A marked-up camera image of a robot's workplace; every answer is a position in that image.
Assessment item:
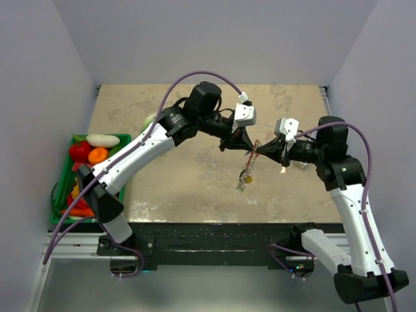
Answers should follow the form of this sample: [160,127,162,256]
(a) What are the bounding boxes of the white toy radish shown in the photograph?
[86,134,120,148]

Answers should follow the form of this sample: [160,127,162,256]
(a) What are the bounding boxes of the green plastic basket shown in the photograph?
[49,133,132,225]

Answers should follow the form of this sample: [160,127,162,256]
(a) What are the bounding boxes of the green lettuce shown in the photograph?
[142,112,157,131]

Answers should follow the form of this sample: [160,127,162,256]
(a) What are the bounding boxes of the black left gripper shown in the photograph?
[199,113,254,153]

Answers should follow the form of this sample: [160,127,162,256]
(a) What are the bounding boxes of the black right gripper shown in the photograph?
[257,134,326,167]

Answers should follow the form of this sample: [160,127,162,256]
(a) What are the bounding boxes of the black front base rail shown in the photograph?
[96,222,329,272]

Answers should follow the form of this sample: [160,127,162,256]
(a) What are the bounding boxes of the red box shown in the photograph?
[71,162,83,172]

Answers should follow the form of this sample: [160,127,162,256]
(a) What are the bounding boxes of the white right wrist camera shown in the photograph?
[274,118,299,144]

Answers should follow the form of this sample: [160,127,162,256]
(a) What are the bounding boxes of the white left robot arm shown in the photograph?
[76,81,257,255]

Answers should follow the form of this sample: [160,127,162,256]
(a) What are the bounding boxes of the red toy chili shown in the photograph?
[66,194,89,211]

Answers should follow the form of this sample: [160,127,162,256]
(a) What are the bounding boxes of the orange toy orange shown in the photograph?
[88,148,109,165]

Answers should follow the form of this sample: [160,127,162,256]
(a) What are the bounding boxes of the red toy tomato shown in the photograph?
[68,140,92,163]

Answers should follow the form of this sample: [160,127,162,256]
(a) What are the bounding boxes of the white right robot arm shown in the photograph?
[257,116,409,309]

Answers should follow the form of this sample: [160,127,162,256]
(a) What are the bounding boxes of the orange toy carrot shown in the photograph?
[68,208,95,218]

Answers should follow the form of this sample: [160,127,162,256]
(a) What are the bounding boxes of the yellow toy pepper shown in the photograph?
[71,184,80,199]

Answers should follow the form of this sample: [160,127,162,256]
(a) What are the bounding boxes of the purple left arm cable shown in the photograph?
[42,70,249,279]

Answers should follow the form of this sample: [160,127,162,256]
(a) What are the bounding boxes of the key bunch with red carabiner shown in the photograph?
[237,139,261,192]

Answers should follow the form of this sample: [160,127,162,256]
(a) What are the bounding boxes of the green toy pepper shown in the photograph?
[109,144,124,158]

